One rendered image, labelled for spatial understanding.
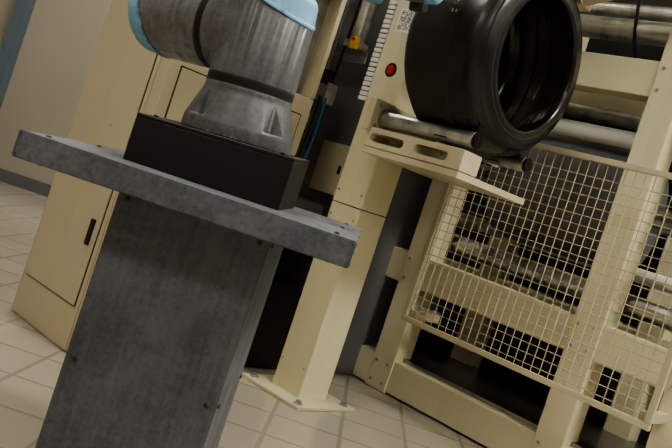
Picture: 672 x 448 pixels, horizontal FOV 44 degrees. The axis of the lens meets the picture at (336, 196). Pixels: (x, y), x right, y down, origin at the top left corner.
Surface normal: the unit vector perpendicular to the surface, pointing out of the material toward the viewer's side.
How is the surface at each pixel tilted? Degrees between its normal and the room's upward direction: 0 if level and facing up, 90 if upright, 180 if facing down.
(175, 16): 99
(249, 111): 72
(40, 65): 90
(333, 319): 90
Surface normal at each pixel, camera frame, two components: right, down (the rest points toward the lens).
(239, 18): -0.49, -0.11
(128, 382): -0.04, 0.00
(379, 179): 0.69, 0.24
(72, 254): -0.65, -0.21
